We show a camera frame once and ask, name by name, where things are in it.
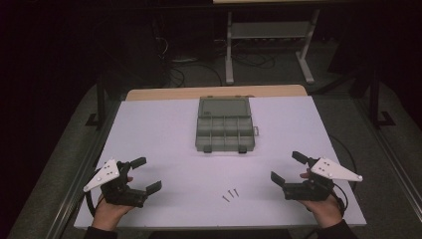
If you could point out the person's left hand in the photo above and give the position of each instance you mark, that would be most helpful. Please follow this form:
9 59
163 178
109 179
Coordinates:
107 215

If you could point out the black metal stand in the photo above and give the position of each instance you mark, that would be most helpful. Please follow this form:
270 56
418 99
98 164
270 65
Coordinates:
100 99
375 99

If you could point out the wooden table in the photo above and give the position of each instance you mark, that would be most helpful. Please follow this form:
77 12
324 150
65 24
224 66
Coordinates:
185 92

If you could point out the person's right hand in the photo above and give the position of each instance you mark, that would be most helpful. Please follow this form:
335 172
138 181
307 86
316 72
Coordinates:
326 212

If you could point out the small metal screw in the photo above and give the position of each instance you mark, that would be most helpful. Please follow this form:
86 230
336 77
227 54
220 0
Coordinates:
225 198
231 193
236 192

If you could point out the aluminium rail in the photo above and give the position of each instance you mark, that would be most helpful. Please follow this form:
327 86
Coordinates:
83 169
394 159

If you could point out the white metal desk frame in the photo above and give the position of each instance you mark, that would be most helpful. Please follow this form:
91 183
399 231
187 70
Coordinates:
270 30

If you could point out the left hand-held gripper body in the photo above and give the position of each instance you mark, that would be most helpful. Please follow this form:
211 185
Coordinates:
116 194

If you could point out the grey compartment storage box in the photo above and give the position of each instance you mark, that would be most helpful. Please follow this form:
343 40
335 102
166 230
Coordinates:
225 127

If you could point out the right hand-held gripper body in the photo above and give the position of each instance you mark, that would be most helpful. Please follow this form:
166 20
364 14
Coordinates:
312 191

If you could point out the white board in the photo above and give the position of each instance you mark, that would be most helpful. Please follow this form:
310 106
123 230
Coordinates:
185 186

